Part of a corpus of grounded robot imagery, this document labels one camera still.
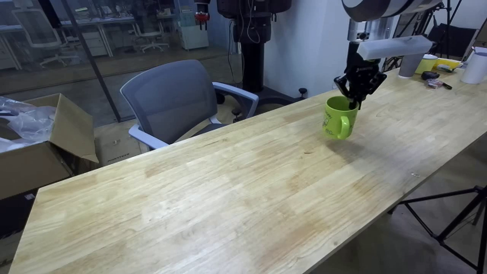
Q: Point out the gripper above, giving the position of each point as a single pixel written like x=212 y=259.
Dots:
x=360 y=70

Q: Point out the green mug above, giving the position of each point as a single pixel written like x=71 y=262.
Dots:
x=336 y=120

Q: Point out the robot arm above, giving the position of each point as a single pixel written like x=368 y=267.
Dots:
x=380 y=9

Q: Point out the grey cup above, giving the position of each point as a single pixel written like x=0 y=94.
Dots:
x=410 y=66

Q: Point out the yellow cup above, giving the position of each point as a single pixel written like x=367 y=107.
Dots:
x=427 y=64

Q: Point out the black computer mouse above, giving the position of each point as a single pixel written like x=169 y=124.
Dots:
x=430 y=75

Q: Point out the clear plastic packet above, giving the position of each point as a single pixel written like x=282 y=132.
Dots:
x=434 y=83

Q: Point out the yellow tray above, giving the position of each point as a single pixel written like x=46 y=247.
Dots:
x=449 y=64

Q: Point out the black folding chair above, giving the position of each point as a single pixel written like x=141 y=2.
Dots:
x=452 y=40

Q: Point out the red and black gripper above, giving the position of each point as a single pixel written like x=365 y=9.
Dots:
x=202 y=15

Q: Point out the stand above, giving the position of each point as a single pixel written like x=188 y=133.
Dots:
x=456 y=224

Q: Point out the white cabinet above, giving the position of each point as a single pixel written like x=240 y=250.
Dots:
x=193 y=37

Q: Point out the grey office chair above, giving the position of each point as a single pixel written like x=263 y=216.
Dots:
x=171 y=102

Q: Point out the small cardboard box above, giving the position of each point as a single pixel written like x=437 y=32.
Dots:
x=116 y=146

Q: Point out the white desk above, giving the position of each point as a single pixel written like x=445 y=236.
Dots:
x=91 y=26

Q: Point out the white mesh office chair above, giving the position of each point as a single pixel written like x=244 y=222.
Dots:
x=38 y=34

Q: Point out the large open cardboard box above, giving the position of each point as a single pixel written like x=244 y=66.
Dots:
x=42 y=160

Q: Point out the clear plastic wrap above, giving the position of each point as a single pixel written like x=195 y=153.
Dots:
x=26 y=121

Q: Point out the black box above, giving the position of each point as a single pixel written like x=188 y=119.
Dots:
x=15 y=213

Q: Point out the black machine on pedestal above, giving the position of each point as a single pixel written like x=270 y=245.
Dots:
x=253 y=45

